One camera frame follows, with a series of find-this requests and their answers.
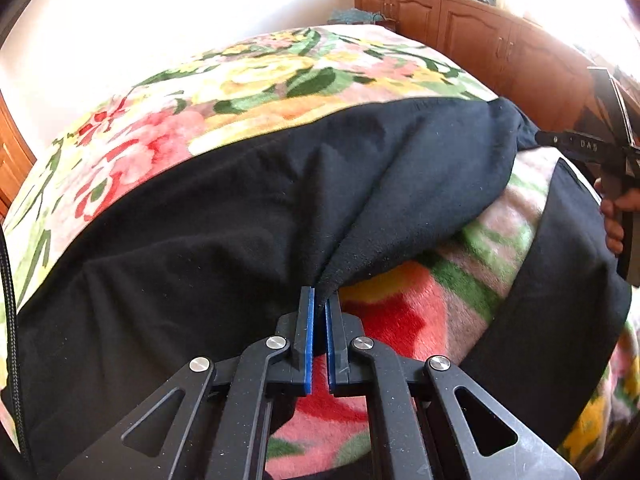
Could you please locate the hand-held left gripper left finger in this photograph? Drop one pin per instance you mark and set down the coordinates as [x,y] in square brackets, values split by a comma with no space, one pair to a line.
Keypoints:
[309,340]

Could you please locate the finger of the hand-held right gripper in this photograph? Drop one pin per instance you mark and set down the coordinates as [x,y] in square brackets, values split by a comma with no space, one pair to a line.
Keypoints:
[552,140]

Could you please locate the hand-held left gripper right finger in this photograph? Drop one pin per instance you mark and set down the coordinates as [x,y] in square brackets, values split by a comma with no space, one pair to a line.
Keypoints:
[331,350]

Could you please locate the black pants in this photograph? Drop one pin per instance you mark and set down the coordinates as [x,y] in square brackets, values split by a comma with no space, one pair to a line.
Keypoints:
[225,240]

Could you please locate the person's right hand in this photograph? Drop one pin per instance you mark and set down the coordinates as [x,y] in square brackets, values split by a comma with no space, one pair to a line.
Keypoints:
[614,227]

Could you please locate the wooden cabinet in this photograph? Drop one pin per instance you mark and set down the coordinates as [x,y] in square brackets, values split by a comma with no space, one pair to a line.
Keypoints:
[465,25]

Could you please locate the teal cloth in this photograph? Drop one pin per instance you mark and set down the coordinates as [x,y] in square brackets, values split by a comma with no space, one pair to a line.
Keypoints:
[350,16]

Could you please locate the floral blanket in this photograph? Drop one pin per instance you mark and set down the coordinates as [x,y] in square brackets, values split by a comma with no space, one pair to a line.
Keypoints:
[150,135]

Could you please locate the wooden headboard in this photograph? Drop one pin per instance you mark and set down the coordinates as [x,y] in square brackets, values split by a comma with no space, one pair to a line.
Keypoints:
[12,160]

